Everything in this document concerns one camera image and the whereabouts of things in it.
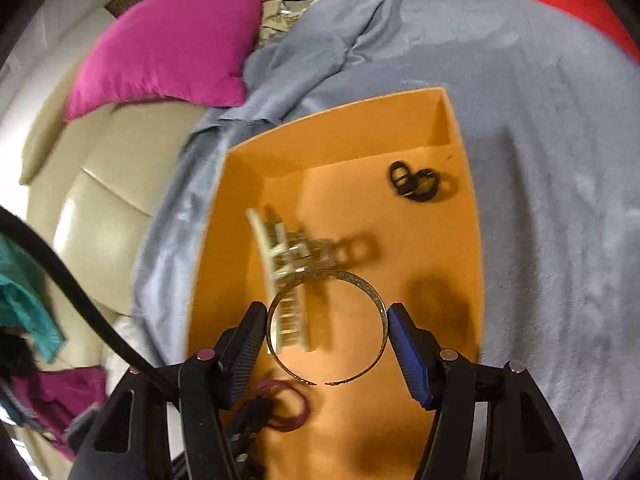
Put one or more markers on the metallic headband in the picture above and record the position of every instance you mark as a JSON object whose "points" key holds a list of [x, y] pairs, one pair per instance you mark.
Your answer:
{"points": [[327, 272]]}

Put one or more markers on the magenta pillow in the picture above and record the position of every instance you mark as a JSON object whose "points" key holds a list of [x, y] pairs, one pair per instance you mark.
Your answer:
{"points": [[170, 50]]}

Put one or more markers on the grey blanket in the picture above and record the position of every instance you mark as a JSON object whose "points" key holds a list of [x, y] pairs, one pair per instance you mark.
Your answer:
{"points": [[525, 160]]}

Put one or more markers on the cream hair claw clip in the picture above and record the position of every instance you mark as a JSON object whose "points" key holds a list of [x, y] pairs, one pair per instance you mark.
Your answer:
{"points": [[280, 255]]}

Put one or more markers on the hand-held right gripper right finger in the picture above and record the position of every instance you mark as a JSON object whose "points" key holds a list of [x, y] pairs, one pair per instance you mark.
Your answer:
{"points": [[406, 347]]}

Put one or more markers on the orange box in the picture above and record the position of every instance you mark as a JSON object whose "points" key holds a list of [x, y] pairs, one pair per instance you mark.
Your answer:
{"points": [[350, 200]]}

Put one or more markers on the teal cloth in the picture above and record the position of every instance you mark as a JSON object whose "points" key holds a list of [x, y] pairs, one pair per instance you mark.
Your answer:
{"points": [[25, 300]]}

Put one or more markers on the cream leather sofa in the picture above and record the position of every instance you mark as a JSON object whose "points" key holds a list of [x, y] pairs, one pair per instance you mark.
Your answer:
{"points": [[90, 200]]}

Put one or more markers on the magenta garment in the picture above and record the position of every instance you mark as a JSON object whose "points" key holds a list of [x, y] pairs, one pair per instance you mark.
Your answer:
{"points": [[55, 400]]}

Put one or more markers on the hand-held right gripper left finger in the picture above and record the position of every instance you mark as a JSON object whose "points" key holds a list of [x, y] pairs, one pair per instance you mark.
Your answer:
{"points": [[246, 347]]}

